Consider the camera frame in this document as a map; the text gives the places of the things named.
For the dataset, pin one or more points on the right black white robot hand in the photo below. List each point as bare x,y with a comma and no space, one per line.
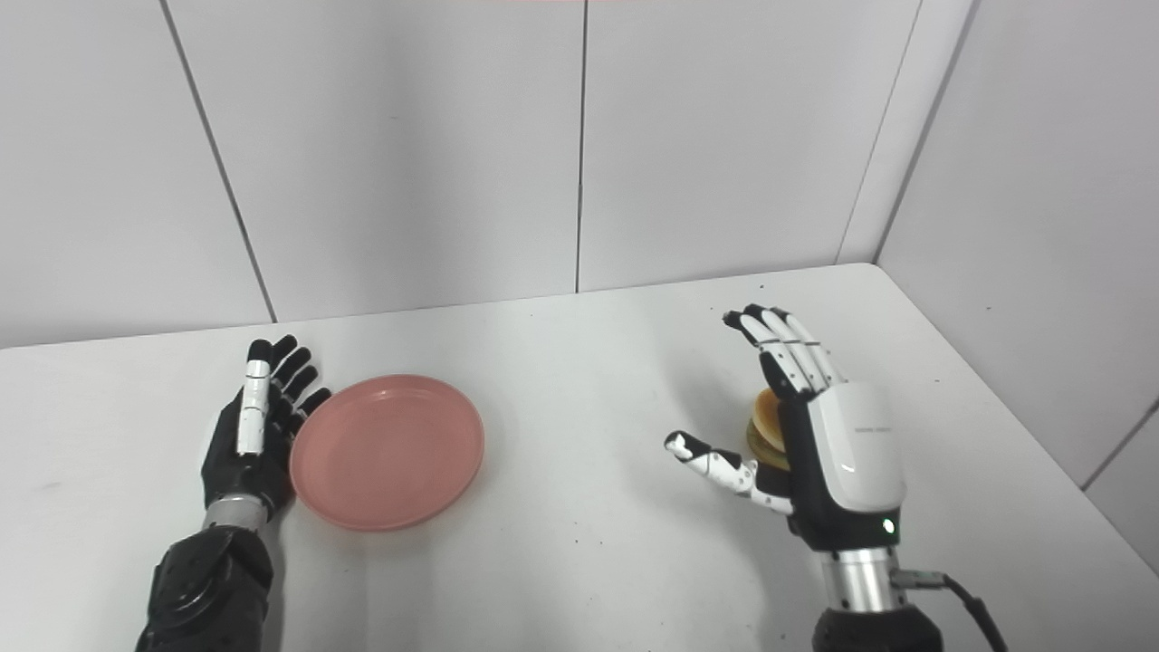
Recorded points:
838,453

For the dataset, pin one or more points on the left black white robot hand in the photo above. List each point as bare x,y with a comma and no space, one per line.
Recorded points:
249,435

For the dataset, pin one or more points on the toy hamburger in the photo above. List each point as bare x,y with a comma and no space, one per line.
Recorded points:
766,426

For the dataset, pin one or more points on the pink round plate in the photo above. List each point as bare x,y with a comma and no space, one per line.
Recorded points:
387,451

